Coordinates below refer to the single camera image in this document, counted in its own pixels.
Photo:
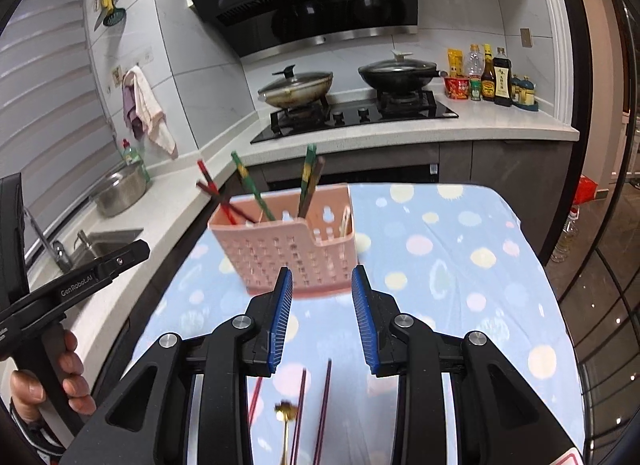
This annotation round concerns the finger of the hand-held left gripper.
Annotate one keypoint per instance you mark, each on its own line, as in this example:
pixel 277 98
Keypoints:
pixel 125 255

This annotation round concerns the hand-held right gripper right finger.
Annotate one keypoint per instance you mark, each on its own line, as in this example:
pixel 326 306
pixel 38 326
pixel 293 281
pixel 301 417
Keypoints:
pixel 362 315

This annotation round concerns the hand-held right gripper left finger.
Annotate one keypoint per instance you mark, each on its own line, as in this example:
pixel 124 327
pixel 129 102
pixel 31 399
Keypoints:
pixel 282 315

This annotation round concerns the pink perforated utensil holder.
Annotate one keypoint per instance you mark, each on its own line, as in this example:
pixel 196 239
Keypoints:
pixel 280 255

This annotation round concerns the red chopstick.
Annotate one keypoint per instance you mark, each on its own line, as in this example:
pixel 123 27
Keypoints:
pixel 204 172
pixel 255 397

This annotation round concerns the white ceramic soup spoon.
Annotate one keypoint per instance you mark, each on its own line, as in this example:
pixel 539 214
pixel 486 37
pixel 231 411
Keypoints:
pixel 345 222

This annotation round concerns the gold flower spoon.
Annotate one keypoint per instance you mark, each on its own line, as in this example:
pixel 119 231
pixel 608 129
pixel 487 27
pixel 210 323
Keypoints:
pixel 286 412

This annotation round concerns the person's left hand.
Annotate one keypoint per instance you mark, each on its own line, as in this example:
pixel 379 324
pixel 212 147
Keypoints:
pixel 75 385

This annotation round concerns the steel kitchen sink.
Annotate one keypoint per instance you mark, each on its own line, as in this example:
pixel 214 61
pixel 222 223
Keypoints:
pixel 110 245

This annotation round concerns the chrome soap dispenser pump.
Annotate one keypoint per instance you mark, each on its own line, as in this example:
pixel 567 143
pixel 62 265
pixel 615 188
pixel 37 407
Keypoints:
pixel 80 240

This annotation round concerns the chrome faucet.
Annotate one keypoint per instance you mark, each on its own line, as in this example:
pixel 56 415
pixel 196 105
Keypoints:
pixel 45 240

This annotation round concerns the metal colander bowl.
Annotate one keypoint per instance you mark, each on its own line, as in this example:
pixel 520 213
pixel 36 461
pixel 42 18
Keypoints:
pixel 120 190

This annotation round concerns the blue dotted tablecloth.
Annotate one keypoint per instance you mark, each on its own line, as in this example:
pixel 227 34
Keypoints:
pixel 450 270

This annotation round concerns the green dish soap bottle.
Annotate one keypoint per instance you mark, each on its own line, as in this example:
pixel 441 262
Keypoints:
pixel 132 155

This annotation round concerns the white hanging towel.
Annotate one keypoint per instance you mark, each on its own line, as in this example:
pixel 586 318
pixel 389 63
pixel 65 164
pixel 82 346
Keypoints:
pixel 152 112

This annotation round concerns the purple hanging cloth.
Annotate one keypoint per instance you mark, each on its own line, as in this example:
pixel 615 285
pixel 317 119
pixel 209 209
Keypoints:
pixel 130 107

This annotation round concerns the white window blinds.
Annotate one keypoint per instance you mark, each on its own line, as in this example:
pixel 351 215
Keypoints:
pixel 55 95

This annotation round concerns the black gas stove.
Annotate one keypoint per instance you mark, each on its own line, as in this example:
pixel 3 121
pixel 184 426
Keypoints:
pixel 350 117

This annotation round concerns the dark kitchen cabinet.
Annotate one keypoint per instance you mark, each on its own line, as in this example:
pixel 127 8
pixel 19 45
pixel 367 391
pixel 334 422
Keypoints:
pixel 500 165

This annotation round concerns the clear oil bottle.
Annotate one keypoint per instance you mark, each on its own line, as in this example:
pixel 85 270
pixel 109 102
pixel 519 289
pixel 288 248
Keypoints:
pixel 565 237

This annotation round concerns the beige wok with glass lid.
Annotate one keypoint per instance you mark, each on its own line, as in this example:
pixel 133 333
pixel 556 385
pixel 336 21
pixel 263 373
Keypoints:
pixel 295 90

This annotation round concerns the green slotted skimmer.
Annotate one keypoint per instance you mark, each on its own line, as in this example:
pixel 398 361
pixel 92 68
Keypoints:
pixel 114 17

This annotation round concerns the black wok with glass lid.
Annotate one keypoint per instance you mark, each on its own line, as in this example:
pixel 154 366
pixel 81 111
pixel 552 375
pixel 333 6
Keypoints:
pixel 400 72

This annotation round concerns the red instant noodle cup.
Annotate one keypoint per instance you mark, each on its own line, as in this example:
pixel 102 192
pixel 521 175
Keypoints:
pixel 457 87

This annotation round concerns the small green lidded jar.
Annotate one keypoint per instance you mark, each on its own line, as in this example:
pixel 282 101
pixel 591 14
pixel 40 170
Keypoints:
pixel 475 91

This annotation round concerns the red plastic bag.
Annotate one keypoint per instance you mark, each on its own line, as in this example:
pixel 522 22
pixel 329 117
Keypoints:
pixel 585 190

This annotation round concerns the glass sliding door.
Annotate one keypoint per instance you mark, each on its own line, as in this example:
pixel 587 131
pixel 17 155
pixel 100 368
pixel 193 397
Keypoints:
pixel 610 245

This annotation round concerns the yellow seasoning packet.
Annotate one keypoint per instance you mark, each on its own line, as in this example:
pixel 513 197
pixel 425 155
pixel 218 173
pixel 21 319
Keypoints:
pixel 454 62

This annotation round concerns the brown sauce bottle yellow cap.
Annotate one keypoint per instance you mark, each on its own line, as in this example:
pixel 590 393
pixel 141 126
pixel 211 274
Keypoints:
pixel 488 72

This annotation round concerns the blue and yellow condiment jars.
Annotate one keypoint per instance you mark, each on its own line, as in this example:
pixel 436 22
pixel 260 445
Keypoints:
pixel 525 95

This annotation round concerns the dark soy sauce bottle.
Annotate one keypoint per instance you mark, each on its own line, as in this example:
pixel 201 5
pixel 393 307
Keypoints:
pixel 502 80

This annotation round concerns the clear plastic bottle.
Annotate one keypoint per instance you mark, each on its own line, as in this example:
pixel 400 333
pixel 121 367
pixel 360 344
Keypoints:
pixel 474 62

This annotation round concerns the wall power outlet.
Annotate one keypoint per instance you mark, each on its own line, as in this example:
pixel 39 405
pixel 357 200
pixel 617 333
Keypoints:
pixel 117 76

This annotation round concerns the grey wall switch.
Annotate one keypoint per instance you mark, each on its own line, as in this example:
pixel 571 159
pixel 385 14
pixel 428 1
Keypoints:
pixel 526 37

